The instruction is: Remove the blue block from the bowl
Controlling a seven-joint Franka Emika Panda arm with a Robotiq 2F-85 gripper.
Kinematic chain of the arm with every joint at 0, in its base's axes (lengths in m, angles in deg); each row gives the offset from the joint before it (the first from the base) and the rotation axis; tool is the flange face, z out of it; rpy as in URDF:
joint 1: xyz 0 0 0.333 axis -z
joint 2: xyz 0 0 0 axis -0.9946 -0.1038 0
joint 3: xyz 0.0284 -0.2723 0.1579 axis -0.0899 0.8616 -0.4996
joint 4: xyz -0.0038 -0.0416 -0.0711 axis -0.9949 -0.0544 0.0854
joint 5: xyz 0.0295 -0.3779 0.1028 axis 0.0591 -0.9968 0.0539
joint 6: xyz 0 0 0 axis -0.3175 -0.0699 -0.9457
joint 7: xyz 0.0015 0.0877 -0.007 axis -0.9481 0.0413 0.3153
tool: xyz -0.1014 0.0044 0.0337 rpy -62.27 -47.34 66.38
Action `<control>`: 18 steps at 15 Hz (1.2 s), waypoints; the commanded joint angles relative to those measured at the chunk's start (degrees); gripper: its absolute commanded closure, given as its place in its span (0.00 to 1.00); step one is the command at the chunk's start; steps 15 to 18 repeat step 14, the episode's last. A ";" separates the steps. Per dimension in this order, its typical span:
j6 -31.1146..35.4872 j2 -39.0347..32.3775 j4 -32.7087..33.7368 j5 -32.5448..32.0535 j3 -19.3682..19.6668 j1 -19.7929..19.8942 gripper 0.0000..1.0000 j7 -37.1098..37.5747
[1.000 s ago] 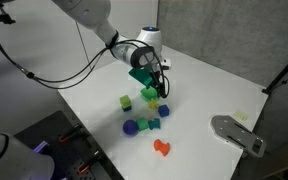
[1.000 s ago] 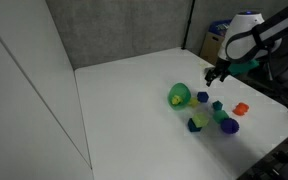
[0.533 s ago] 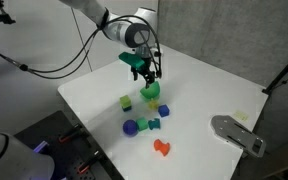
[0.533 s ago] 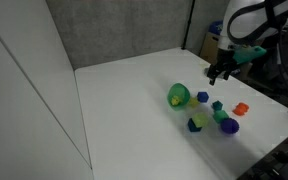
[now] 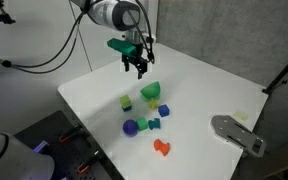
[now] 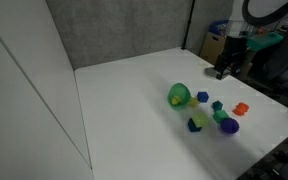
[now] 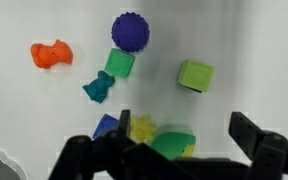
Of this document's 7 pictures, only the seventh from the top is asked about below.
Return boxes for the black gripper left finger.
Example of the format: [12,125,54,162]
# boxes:
[48,109,198,180]

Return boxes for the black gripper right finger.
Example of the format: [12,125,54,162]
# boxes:
[228,111,288,180]

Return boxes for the blue block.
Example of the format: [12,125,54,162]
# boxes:
[92,113,120,141]

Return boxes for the green plastic bowl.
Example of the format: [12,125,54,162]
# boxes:
[150,131,197,162]

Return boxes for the yellow spiky toy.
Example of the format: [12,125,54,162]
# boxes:
[129,115,159,145]

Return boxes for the teal animal toy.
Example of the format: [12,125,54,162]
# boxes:
[82,70,116,105]

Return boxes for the yellow rubber animal toy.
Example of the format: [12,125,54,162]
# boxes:
[180,143,197,159]

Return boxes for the grey metal plate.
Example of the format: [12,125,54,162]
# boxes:
[0,150,29,180]

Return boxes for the lime green cube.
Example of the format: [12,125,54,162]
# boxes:
[176,58,217,93]

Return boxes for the orange animal toy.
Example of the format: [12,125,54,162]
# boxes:
[30,38,74,70]

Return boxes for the purple spiky ball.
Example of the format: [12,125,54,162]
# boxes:
[110,11,151,54]

